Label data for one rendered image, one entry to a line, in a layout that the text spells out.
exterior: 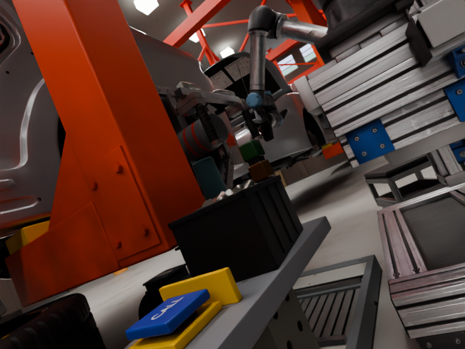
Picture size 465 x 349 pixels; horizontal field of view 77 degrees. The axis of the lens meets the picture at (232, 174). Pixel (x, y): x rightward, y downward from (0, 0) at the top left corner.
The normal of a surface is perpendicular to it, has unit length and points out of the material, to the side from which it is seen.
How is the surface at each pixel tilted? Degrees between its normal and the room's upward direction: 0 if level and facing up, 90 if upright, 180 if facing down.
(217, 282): 90
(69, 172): 90
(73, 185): 90
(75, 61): 90
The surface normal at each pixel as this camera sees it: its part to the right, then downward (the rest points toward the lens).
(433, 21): -0.41, 0.11
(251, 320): 0.76, -0.39
